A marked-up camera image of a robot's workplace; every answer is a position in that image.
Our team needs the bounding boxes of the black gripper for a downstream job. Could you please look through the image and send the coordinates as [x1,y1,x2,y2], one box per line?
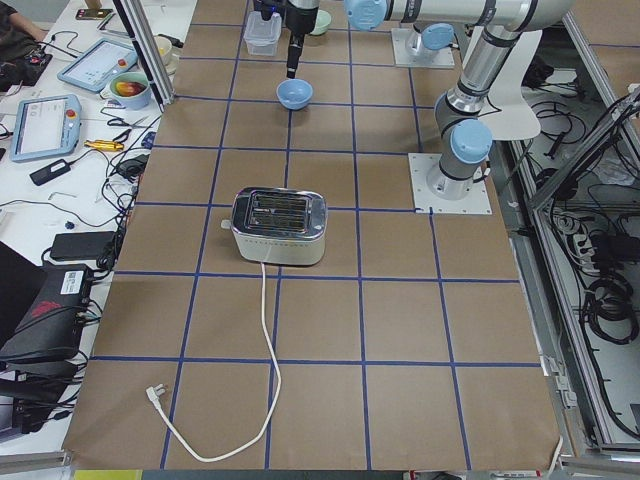
[253,0,320,79]

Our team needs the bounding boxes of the blue bowl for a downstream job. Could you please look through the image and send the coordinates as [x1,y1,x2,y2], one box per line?
[276,78,314,111]

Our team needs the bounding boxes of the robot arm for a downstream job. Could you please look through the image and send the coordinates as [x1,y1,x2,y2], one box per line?
[344,0,573,200]
[253,1,454,79]

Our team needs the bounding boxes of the green bowl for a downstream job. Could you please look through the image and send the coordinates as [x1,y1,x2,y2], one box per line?
[310,9,332,36]

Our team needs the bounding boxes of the bowl with lemon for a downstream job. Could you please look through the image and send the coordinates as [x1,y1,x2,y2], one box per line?
[154,35,179,75]

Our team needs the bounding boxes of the bowl with red fruit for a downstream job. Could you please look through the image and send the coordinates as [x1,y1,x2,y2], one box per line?
[109,72,151,110]

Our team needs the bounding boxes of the clear plastic food container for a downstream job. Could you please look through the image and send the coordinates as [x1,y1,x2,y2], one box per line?
[243,11,282,57]

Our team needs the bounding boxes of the cream silver toaster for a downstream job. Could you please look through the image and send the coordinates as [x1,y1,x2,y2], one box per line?
[221,186,328,266]

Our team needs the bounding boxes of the black scissors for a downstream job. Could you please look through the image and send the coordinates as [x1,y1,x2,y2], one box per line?
[106,116,147,143]

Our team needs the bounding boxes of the blue teach pendant tablet far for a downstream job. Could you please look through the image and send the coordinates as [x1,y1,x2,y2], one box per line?
[57,39,138,93]

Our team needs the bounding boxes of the blue teach pendant tablet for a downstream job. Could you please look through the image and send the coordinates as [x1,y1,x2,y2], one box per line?
[9,94,82,163]
[57,39,138,93]

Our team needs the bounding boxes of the blue teach pendant tablet near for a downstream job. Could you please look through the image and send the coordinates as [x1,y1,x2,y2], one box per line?
[9,94,82,163]

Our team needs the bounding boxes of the black power adapter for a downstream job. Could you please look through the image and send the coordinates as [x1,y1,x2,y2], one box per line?
[30,159,71,186]

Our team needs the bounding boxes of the black power brick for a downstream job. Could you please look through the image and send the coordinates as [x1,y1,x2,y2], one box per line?
[49,231,115,261]

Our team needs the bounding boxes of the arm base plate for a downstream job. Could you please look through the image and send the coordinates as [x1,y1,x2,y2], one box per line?
[408,153,492,215]
[391,28,455,69]

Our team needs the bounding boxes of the aluminium frame post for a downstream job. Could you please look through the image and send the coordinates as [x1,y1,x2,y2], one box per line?
[113,0,175,110]

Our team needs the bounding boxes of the white toaster power cord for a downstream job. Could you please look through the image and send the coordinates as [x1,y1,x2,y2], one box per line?
[145,262,283,463]

